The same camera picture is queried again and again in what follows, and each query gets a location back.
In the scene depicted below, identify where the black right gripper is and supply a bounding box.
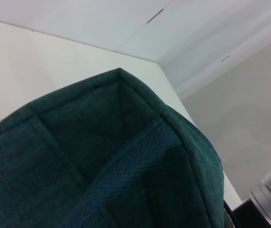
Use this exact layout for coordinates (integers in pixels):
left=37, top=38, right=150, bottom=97
left=232, top=199, right=269, bottom=228

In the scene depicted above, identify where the teal fabric lunch bag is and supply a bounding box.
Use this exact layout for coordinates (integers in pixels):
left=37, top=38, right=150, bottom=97
left=0, top=67, right=236, bottom=228

